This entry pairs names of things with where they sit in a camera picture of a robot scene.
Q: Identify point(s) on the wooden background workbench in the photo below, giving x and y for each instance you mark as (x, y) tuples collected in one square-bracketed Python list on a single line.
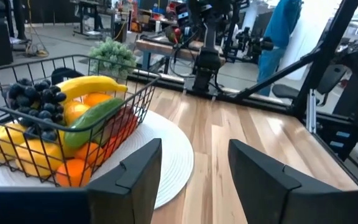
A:
[(157, 48)]

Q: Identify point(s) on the red chili pepper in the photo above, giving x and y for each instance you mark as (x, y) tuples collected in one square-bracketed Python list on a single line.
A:
[(123, 123)]

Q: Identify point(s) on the black frame bracket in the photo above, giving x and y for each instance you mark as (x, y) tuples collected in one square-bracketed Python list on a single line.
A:
[(62, 72)]

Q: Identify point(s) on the black office chair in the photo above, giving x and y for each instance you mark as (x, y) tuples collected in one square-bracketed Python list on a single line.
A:
[(286, 91)]

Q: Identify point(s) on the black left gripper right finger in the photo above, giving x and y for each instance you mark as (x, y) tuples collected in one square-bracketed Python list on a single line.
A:
[(291, 202)]

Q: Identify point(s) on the black background robot arm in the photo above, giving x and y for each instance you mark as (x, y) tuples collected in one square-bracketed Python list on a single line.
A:
[(253, 43)]

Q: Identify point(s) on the green faux potted plant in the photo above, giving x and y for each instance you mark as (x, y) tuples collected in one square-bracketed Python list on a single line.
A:
[(113, 56)]

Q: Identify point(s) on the green cucumber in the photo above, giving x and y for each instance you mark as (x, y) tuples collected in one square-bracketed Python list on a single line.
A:
[(89, 119)]

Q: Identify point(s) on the orange carrot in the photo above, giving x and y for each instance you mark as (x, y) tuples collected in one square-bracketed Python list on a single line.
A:
[(73, 172)]

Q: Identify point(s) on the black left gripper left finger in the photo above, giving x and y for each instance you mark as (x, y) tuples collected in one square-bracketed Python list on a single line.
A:
[(120, 199)]

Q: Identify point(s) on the person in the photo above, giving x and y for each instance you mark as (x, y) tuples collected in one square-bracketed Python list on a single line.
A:
[(278, 31)]

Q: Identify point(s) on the dark purple grape bunch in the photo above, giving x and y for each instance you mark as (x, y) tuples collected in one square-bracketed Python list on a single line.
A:
[(39, 96)]

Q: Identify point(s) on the white round woven placemat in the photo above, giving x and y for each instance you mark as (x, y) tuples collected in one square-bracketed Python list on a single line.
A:
[(166, 155)]

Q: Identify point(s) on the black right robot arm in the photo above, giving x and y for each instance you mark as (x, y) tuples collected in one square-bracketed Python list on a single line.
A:
[(208, 62)]

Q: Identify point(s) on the round orange fruit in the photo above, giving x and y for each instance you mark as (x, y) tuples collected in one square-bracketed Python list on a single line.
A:
[(96, 99)]

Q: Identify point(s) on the yellow banana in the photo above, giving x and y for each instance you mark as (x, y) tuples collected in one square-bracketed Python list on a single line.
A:
[(92, 84)]

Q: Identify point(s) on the black aluminium table frame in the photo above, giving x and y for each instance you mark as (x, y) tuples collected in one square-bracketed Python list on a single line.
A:
[(322, 62)]

